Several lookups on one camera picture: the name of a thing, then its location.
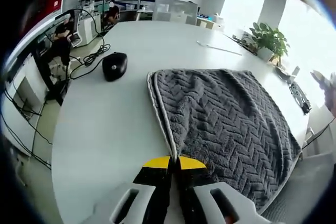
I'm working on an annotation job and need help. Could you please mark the grey towel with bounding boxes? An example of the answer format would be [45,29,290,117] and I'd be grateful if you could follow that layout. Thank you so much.
[146,68,302,212]

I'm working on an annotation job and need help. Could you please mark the white flat strip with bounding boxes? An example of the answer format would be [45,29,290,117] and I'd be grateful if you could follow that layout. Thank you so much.
[196,40,242,56]

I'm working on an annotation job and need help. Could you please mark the potted green plant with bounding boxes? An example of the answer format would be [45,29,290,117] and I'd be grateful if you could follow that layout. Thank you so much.
[249,22,291,62]

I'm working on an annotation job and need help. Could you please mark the black computer mouse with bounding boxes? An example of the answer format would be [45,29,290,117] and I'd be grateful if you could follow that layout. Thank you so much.
[101,52,129,82]

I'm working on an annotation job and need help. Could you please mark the white square-backed chair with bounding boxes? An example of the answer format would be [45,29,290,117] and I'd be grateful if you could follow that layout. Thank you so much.
[70,32,82,48]

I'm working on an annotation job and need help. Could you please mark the translucent grey panel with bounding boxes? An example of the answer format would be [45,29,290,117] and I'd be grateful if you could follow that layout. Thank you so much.
[152,0,199,24]

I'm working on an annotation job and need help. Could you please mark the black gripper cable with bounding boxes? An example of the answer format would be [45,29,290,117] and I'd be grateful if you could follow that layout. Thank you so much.
[301,121,335,150]

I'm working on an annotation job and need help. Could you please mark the black coiled cable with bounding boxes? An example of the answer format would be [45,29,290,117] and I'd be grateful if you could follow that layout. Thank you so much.
[68,8,111,80]

